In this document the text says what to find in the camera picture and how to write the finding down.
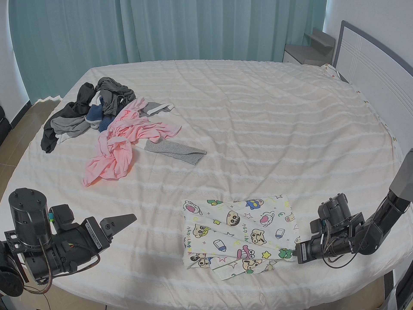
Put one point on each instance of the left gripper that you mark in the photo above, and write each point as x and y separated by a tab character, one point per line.
87	237

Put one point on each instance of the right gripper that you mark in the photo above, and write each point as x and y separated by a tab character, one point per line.
308	251

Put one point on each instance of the white printed pyjama top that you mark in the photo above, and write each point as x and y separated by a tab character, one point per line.
238	234

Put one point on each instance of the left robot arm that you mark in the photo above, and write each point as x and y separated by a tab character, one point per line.
29	224

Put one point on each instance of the pile of clothes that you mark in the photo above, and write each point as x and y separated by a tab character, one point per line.
111	95

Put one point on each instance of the pink garment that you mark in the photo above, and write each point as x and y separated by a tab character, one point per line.
116	153

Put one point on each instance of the grey knitted garment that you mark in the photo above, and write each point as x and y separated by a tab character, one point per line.
177	151

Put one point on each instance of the grey white-trimmed garment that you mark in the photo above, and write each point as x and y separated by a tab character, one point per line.
158	108

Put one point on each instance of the bed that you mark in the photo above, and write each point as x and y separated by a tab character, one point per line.
258	124

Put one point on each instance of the white printed pillow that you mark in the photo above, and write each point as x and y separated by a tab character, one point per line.
330	70

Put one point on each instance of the grey bedside table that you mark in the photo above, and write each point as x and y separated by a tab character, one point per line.
303	52

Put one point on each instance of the blue-green curtain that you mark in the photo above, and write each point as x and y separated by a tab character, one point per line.
161	21

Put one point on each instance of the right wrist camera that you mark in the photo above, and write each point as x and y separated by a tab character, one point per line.
316	226

